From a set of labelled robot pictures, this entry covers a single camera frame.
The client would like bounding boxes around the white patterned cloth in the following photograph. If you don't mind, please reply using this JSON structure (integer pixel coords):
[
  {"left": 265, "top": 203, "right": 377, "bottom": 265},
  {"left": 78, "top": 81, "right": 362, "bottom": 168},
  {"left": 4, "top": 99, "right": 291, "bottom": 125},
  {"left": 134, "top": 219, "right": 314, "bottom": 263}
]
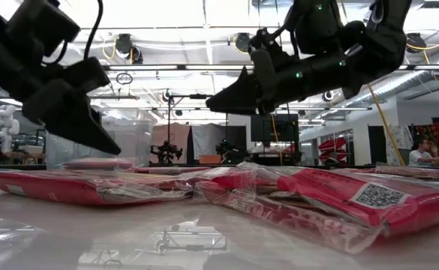
[{"left": 386, "top": 124, "right": 414, "bottom": 152}]

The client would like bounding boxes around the long ceiling light bar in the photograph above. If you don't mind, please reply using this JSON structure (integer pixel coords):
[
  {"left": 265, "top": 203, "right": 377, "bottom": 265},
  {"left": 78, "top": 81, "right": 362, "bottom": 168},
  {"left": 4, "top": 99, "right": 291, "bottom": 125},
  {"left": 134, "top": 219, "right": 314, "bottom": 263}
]
[{"left": 102, "top": 64, "right": 439, "bottom": 72}]

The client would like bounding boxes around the silver ventilation duct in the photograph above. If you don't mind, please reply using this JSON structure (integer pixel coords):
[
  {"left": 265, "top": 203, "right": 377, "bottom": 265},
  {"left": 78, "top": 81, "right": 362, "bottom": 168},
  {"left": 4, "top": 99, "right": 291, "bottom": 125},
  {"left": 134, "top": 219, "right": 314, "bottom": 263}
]
[{"left": 368, "top": 46, "right": 439, "bottom": 110}]

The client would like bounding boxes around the black aluminium table frame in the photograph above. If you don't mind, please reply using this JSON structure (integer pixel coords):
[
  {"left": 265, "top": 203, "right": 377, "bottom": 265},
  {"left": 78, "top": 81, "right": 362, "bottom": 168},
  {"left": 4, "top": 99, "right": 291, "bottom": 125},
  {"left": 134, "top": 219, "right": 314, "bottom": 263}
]
[{"left": 149, "top": 161, "right": 377, "bottom": 169}]

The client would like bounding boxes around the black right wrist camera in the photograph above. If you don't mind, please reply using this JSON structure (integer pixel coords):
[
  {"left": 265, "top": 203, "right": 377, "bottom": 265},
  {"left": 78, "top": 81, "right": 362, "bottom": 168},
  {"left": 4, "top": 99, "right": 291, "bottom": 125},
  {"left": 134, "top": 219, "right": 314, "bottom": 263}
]
[{"left": 248, "top": 26, "right": 297, "bottom": 71}]

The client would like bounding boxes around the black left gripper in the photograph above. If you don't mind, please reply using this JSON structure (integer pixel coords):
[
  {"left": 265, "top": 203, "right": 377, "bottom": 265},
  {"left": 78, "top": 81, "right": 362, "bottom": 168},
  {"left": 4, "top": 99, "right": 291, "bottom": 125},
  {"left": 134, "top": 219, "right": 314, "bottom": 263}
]
[{"left": 0, "top": 37, "right": 122, "bottom": 157}]

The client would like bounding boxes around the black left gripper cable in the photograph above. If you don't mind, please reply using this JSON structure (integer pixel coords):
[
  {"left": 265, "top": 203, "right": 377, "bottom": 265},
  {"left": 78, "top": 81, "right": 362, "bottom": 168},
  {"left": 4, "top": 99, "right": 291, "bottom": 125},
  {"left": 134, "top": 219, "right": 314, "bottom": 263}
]
[{"left": 83, "top": 0, "right": 104, "bottom": 61}]

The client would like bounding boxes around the colourful patterned wall hanging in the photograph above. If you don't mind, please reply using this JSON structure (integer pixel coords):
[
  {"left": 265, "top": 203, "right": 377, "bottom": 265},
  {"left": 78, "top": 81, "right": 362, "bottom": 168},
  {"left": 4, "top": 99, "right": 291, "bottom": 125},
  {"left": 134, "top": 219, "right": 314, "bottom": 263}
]
[{"left": 410, "top": 122, "right": 439, "bottom": 158}]

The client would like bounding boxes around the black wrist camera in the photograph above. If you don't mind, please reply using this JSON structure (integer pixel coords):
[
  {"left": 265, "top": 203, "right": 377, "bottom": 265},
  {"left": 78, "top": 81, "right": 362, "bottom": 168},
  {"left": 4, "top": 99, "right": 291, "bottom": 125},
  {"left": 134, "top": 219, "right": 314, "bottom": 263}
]
[
  {"left": 248, "top": 26, "right": 297, "bottom": 71},
  {"left": 5, "top": 0, "right": 82, "bottom": 58}
]

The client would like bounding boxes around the black hanging cable loop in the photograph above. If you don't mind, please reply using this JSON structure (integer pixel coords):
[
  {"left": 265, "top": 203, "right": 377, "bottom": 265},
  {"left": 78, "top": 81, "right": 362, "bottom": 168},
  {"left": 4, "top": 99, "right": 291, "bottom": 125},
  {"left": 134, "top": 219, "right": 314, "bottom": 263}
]
[{"left": 115, "top": 71, "right": 134, "bottom": 86}]

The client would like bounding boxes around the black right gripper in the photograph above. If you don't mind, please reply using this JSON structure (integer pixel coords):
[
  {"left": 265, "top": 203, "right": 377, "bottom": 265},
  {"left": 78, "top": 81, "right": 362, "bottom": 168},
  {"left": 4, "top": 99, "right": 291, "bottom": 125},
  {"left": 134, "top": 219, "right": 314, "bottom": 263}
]
[{"left": 205, "top": 47, "right": 317, "bottom": 116}]

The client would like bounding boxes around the red angular background object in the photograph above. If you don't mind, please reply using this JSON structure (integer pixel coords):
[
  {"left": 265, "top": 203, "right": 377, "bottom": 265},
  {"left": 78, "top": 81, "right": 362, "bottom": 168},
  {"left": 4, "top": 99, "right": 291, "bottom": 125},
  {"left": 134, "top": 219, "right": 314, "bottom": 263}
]
[{"left": 317, "top": 136, "right": 350, "bottom": 164}]

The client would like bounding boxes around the black background station frame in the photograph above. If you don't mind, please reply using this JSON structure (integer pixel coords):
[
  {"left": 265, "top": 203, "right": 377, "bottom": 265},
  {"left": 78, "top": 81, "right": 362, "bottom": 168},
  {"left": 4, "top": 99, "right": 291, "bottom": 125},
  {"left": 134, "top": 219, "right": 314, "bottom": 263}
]
[{"left": 166, "top": 93, "right": 230, "bottom": 166}]

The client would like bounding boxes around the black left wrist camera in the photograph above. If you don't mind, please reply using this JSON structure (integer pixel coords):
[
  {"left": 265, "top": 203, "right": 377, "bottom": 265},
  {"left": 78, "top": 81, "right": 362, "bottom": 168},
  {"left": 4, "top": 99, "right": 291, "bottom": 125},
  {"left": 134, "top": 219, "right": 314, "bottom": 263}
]
[{"left": 5, "top": 0, "right": 82, "bottom": 58}]

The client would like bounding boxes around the orange box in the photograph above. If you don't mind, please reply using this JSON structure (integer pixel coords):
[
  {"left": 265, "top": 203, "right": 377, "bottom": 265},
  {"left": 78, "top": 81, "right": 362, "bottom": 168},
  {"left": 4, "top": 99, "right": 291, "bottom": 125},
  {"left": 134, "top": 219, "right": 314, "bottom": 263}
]
[{"left": 198, "top": 154, "right": 222, "bottom": 165}]

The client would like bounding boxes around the black flat monitor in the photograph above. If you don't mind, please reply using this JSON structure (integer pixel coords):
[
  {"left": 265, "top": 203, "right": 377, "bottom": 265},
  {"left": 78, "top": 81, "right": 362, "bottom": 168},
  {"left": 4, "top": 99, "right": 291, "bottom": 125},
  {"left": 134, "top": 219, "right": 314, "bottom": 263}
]
[{"left": 250, "top": 113, "right": 300, "bottom": 143}]

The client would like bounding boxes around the black ceiling cable reel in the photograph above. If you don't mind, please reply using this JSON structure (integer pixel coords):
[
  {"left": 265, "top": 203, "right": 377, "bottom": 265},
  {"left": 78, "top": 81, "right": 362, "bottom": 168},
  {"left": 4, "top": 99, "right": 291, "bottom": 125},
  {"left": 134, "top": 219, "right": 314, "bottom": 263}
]
[
  {"left": 113, "top": 32, "right": 144, "bottom": 65},
  {"left": 233, "top": 32, "right": 254, "bottom": 54},
  {"left": 406, "top": 32, "right": 428, "bottom": 53}
]

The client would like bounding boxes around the clear plastic storage bin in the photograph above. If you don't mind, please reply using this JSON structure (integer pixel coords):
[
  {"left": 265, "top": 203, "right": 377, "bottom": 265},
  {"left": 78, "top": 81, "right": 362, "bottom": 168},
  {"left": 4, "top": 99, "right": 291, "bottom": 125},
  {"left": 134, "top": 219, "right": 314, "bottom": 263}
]
[{"left": 45, "top": 107, "right": 153, "bottom": 170}]

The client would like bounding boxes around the person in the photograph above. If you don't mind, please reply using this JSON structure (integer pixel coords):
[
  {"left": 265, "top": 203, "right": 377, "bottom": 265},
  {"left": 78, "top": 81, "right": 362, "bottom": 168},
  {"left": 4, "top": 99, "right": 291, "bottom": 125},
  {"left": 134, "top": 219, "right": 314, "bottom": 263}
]
[{"left": 407, "top": 138, "right": 439, "bottom": 168}]

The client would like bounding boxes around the yellow extension cord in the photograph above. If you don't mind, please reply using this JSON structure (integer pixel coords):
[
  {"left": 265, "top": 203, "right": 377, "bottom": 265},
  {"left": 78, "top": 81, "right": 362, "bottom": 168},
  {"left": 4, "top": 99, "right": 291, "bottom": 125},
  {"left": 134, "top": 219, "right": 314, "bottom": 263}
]
[{"left": 367, "top": 84, "right": 407, "bottom": 167}]

